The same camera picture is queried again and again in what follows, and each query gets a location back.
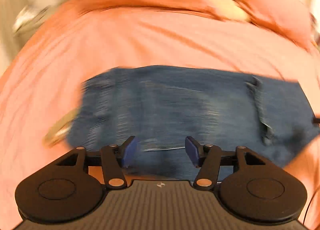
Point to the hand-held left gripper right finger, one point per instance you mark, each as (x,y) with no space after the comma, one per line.
(191,150)

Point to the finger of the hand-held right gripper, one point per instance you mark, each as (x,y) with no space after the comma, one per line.
(317,120)

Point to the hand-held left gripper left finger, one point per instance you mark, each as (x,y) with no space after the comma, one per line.
(130,151)

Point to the blue denim pants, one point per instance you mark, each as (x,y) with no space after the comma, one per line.
(175,99)

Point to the yellow cushion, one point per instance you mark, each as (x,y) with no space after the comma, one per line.
(230,9)

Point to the beige nightstand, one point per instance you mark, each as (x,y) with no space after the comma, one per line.
(27,26)

